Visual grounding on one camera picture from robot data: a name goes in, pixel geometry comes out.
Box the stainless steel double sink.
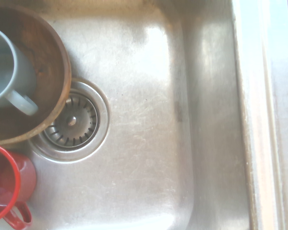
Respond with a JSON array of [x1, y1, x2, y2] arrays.
[[0, 0, 288, 230]]

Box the metal drain strainer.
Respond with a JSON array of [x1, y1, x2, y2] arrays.
[[28, 78, 110, 164]]

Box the brown wooden bowl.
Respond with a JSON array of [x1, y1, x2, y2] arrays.
[[0, 4, 72, 147]]

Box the grey ceramic mug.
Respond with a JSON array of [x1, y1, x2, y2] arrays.
[[0, 25, 39, 116]]

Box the red mug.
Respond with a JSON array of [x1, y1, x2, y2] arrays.
[[0, 142, 37, 229]]

